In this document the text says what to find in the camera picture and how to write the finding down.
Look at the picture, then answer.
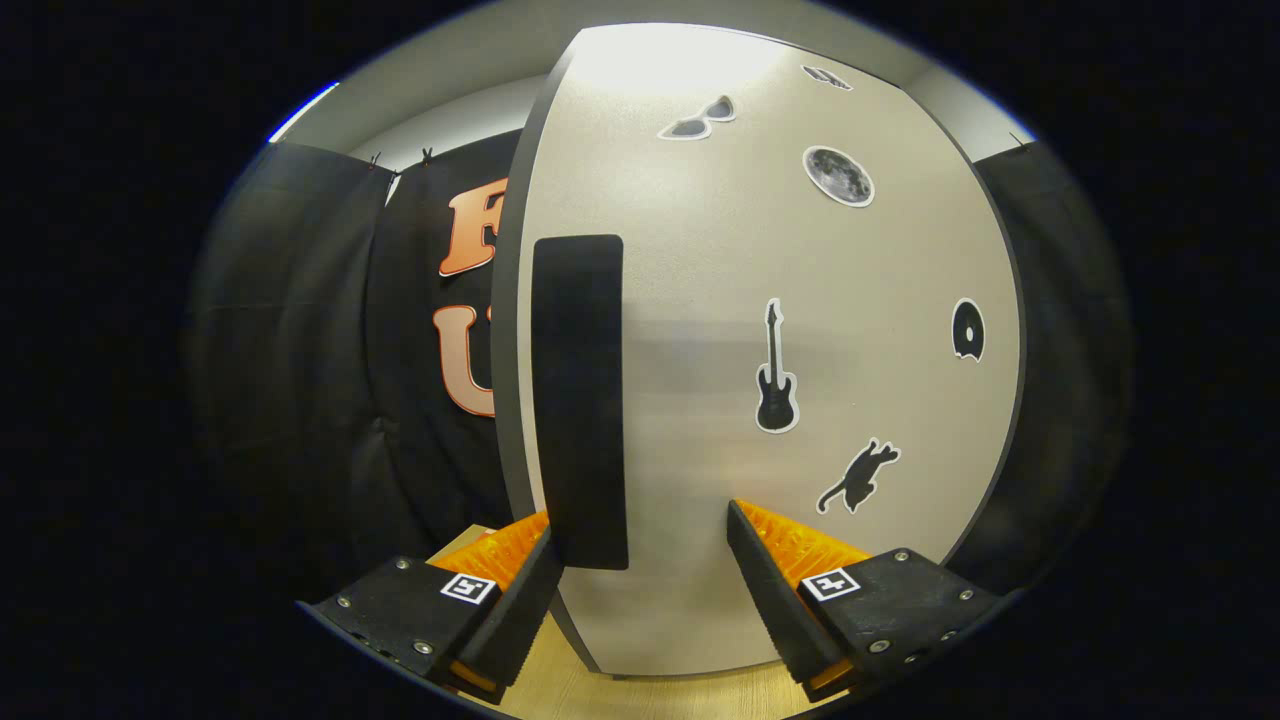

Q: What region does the white shoe cabinet door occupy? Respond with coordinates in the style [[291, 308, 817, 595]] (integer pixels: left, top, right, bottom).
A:
[[515, 22, 1023, 678]]

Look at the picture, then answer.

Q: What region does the dark grey shoe cabinet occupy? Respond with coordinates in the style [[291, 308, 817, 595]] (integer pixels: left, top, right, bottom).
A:
[[490, 45, 1031, 681]]

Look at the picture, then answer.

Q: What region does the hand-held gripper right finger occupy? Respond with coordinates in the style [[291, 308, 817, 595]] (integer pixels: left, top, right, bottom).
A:
[[727, 500, 1001, 701]]

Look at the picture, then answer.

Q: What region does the ceiling light strip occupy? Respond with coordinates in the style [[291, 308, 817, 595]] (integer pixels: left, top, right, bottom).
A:
[[268, 80, 341, 143]]

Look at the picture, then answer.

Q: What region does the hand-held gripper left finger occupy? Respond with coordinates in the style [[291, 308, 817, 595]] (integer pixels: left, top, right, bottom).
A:
[[298, 512, 566, 701]]

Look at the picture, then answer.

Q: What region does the black backdrop cloth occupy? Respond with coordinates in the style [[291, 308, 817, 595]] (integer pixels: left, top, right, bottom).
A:
[[185, 135, 1131, 601]]

